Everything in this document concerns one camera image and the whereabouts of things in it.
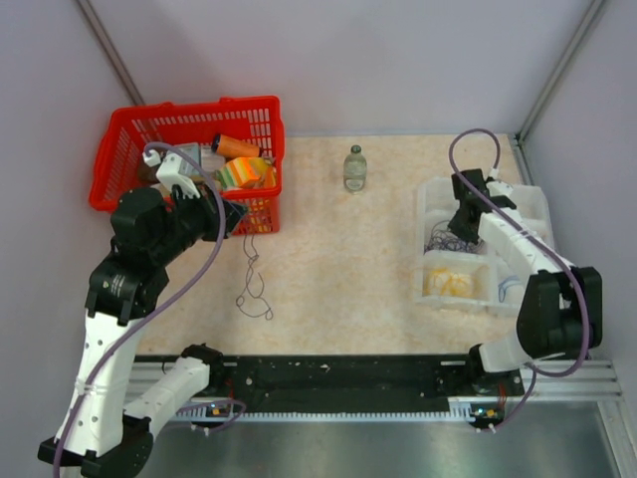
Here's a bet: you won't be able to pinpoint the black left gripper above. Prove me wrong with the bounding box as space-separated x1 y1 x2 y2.
151 180 249 264

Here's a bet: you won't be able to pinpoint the blue cable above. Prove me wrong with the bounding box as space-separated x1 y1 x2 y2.
497 276 522 305

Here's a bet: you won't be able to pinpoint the multicolour cable pile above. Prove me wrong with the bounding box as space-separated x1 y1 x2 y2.
235 233 275 322

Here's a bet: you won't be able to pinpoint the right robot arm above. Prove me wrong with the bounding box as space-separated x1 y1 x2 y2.
449 169 603 394

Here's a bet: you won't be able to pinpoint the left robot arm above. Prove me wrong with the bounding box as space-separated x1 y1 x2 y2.
38 186 248 477

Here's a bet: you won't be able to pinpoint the orange striped sponge pack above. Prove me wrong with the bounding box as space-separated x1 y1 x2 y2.
215 156 278 190

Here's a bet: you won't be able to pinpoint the white compartment tray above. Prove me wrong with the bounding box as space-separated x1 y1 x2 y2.
412 177 560 318

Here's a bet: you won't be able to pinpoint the grey white box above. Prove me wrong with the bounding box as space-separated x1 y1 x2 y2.
200 145 226 173

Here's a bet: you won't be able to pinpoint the orange cylinder tube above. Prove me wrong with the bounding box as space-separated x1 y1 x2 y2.
211 133 262 158

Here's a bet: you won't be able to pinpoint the teal small box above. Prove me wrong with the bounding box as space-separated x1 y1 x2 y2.
176 142 201 164

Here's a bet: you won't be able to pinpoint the brown round cookie pack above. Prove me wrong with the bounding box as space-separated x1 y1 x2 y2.
137 162 157 184

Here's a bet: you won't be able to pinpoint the clear glass bottle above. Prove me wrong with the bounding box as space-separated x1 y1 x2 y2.
343 144 367 193

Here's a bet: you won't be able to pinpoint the red plastic basket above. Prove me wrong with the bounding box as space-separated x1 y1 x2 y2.
89 96 285 236

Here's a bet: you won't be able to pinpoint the dark cables in tray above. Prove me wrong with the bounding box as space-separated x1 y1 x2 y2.
423 221 492 255

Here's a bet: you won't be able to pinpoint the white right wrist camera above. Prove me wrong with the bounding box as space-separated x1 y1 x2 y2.
485 168 514 197

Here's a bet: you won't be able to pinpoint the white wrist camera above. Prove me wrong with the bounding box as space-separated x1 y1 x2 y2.
143 149 200 199
485 168 514 197

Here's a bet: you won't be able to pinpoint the yellow cable in tray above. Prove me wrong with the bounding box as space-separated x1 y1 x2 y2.
422 268 477 297

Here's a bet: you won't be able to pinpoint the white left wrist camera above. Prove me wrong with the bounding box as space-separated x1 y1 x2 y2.
143 149 200 199

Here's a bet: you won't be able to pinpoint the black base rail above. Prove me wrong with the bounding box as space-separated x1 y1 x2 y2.
143 354 524 414

